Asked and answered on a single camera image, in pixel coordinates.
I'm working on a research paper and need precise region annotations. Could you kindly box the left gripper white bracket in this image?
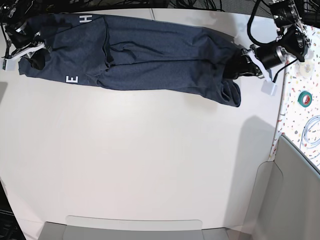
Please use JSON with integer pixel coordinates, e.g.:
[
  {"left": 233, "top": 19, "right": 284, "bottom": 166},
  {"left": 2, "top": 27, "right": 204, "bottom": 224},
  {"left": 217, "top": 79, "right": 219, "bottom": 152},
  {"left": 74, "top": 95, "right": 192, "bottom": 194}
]
[{"left": 223, "top": 48, "right": 272, "bottom": 83}]

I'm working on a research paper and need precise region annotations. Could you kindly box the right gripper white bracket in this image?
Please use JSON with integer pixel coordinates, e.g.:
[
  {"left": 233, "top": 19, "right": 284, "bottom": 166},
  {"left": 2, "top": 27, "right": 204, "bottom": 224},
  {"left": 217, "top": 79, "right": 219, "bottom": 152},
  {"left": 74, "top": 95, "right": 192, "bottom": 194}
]
[{"left": 4, "top": 42, "right": 53, "bottom": 70}]

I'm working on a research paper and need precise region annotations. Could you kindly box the dark blue t-shirt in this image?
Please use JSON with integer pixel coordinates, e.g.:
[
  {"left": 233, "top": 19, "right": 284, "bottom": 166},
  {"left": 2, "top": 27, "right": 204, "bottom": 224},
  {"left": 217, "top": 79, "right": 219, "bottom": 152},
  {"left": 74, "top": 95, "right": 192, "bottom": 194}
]
[{"left": 18, "top": 14, "right": 241, "bottom": 107}]

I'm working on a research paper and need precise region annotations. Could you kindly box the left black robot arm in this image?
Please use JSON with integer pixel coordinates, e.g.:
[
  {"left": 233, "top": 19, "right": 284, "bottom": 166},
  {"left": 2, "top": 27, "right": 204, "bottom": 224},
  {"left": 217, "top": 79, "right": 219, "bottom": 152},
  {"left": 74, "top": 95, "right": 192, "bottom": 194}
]
[{"left": 223, "top": 0, "right": 311, "bottom": 83}]

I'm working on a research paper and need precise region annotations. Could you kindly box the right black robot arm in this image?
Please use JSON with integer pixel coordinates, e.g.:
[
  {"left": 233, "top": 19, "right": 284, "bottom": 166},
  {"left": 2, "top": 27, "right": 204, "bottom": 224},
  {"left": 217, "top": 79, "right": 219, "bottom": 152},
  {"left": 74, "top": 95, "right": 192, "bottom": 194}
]
[{"left": 0, "top": 0, "right": 51, "bottom": 71}]

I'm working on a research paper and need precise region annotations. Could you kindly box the clear tape roll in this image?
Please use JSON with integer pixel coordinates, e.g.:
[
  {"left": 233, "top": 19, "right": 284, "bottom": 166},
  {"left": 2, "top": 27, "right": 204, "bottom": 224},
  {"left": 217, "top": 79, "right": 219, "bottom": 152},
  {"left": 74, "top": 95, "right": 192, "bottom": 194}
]
[{"left": 295, "top": 52, "right": 315, "bottom": 79}]

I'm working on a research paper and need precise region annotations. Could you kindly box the green tape roll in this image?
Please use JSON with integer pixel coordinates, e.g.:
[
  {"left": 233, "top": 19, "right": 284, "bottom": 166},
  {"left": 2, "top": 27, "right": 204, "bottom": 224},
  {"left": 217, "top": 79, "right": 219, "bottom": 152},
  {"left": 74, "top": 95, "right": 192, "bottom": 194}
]
[{"left": 298, "top": 91, "right": 313, "bottom": 108}]

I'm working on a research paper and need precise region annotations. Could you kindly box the terrazzo patterned side table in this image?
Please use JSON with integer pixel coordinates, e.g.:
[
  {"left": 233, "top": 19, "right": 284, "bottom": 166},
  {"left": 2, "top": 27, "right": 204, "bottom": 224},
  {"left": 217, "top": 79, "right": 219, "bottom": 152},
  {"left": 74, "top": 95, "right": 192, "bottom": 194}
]
[{"left": 269, "top": 26, "right": 320, "bottom": 167}]

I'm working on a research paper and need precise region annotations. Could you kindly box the grey chair at right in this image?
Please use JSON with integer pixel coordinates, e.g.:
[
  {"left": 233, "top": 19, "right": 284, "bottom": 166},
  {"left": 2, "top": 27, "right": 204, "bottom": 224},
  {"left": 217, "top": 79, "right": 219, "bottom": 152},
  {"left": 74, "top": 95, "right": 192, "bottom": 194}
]
[{"left": 238, "top": 136, "right": 320, "bottom": 240}]

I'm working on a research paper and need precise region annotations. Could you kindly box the grey chair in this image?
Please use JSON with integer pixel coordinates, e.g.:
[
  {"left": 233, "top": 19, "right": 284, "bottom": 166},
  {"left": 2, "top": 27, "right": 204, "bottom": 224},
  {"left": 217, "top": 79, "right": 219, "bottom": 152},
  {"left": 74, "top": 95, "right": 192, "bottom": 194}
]
[
  {"left": 238, "top": 136, "right": 320, "bottom": 240},
  {"left": 39, "top": 215, "right": 229, "bottom": 240}
]

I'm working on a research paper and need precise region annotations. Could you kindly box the grey chair at bottom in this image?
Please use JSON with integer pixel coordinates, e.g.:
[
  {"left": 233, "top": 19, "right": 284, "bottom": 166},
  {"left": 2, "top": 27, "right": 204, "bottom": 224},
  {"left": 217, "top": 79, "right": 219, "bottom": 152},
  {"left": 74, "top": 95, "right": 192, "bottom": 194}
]
[{"left": 39, "top": 215, "right": 229, "bottom": 240}]

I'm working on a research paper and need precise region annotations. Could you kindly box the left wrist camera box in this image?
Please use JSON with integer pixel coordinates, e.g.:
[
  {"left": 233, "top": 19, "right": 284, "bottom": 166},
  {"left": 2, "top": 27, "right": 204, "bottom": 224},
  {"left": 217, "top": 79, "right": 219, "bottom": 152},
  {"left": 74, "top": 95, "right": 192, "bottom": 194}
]
[{"left": 261, "top": 80, "right": 278, "bottom": 96}]

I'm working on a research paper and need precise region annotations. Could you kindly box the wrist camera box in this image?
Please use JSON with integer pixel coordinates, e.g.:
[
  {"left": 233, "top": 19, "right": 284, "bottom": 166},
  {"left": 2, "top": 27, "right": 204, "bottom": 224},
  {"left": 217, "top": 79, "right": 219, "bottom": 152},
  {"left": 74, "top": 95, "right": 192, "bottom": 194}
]
[
  {"left": 261, "top": 80, "right": 278, "bottom": 96},
  {"left": 1, "top": 58, "right": 16, "bottom": 72}
]

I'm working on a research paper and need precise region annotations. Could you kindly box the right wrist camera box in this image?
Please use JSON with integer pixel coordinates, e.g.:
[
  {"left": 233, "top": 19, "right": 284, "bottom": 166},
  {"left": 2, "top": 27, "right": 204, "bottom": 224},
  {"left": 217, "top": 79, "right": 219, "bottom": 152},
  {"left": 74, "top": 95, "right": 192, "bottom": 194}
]
[{"left": 1, "top": 58, "right": 16, "bottom": 72}]

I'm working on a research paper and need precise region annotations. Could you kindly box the coiled white cable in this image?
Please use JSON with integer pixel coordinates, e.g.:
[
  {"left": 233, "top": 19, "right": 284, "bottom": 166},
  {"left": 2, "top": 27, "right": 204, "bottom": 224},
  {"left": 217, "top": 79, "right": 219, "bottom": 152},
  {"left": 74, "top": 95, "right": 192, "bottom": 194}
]
[{"left": 299, "top": 115, "right": 320, "bottom": 150}]

